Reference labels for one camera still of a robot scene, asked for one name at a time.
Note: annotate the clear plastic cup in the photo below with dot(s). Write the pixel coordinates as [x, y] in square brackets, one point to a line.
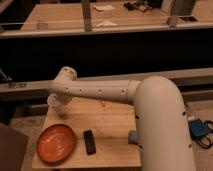
[41, 25]

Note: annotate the blue sponge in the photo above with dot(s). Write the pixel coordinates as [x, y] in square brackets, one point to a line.
[132, 137]

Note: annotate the blue electronics box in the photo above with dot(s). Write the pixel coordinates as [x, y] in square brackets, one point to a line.
[198, 129]

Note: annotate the metal clamp bracket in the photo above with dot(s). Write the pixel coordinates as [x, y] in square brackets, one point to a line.
[10, 82]

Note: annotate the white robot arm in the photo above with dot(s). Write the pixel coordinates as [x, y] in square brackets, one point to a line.
[162, 129]

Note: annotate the orange plate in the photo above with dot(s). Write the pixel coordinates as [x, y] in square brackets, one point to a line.
[56, 143]

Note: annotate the white paper sheet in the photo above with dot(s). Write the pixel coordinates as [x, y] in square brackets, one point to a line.
[103, 8]

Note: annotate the metal post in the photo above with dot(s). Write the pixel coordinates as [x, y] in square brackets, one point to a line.
[86, 15]
[177, 10]

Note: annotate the orange carrot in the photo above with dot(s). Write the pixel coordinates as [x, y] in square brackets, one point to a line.
[103, 103]

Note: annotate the black remote control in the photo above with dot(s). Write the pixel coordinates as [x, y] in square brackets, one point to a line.
[89, 142]

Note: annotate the white ceramic cup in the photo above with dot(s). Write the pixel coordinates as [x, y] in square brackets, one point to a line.
[55, 104]

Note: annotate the metal post right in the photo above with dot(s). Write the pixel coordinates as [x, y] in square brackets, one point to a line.
[177, 10]

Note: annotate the crumpled white paper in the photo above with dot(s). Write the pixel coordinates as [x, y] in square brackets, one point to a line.
[106, 23]

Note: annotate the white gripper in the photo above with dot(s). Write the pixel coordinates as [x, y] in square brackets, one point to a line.
[64, 99]

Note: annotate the black tools pile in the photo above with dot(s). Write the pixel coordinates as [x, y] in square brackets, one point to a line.
[139, 5]

